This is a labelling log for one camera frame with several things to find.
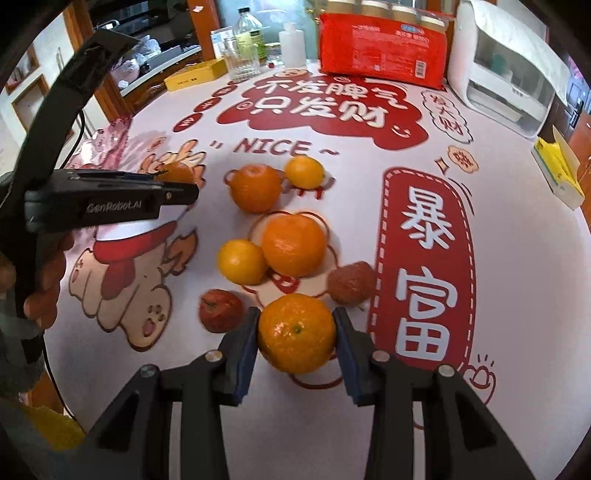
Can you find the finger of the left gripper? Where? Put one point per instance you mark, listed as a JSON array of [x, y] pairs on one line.
[[174, 193]]

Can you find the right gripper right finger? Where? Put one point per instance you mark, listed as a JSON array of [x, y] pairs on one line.
[[463, 440]]

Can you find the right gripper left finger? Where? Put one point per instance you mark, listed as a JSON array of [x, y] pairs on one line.
[[131, 439]]

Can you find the large orange mandarin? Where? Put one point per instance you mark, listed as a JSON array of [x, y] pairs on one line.
[[254, 188]]

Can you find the small yellow orange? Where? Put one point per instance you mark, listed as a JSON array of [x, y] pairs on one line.
[[242, 262]]

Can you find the wrinkled red fruit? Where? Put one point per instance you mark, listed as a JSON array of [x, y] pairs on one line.
[[220, 311], [352, 284]]

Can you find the small yellow-orange mandarin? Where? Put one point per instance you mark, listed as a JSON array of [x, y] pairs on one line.
[[305, 172]]

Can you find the person's left hand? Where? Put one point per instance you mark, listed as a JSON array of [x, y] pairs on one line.
[[41, 305]]

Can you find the pink plastic fruit tray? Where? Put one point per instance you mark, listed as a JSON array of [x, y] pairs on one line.
[[105, 149]]

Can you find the yellow rectangular tin box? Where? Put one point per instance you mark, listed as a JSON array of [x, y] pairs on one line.
[[196, 74]]

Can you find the clear glass tumbler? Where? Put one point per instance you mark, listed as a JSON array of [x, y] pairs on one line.
[[241, 60]]

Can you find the wooden kitchen cabinet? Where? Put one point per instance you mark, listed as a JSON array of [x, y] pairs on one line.
[[170, 36]]

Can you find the clear bottle yellow-green label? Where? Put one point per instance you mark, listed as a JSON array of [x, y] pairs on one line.
[[248, 32]]

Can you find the white squeeze bottle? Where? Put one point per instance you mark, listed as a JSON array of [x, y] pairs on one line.
[[292, 46]]

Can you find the printed white red tablecloth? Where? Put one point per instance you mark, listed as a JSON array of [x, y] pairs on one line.
[[478, 263]]

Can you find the red snack package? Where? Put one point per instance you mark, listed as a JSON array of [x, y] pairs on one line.
[[383, 40]]

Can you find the yellow tissue box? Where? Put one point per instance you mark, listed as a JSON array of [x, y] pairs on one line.
[[559, 165]]

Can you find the white bread box appliance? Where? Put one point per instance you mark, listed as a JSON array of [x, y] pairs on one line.
[[502, 69]]

